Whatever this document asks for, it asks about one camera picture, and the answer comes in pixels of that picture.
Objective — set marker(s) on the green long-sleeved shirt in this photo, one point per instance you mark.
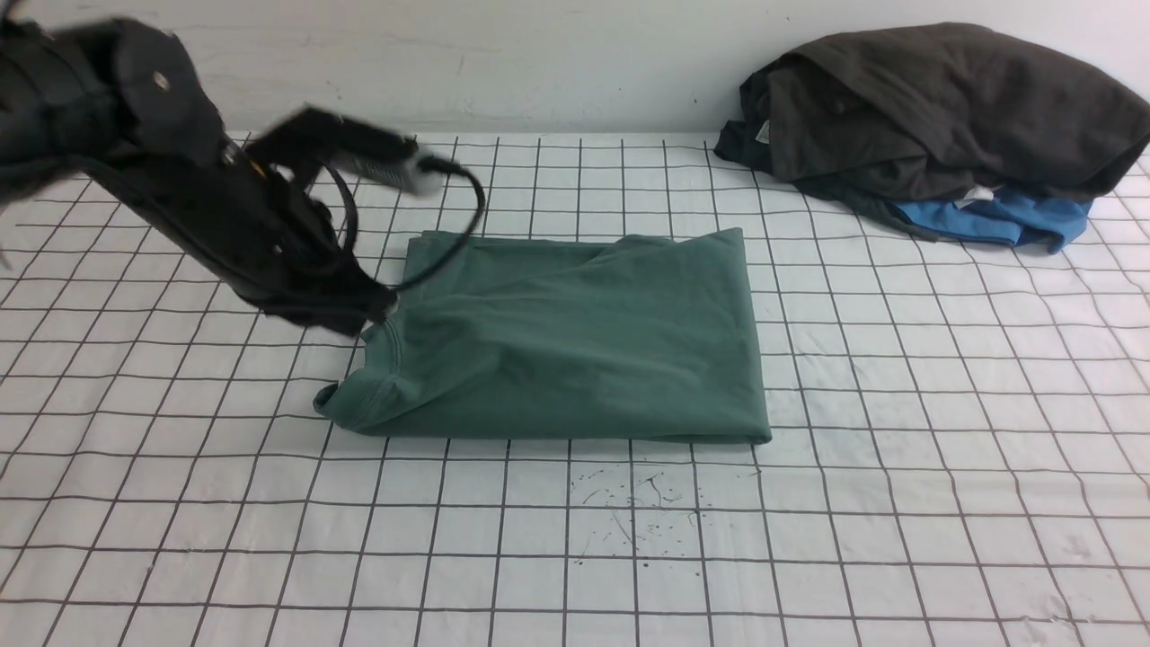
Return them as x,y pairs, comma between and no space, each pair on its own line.
641,338

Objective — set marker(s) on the blue garment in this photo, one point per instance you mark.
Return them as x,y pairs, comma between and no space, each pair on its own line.
1006,217

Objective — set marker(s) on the dark green garment under pile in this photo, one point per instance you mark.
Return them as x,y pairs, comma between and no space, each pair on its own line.
746,142

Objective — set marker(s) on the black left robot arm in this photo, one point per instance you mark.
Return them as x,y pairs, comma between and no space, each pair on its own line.
121,102

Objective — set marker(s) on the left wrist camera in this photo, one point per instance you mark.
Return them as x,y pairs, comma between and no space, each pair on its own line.
314,141

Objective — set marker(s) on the dark grey-brown garment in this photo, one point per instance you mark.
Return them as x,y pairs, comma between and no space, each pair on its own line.
932,112

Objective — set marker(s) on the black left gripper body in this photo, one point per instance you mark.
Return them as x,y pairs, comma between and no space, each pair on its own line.
271,243

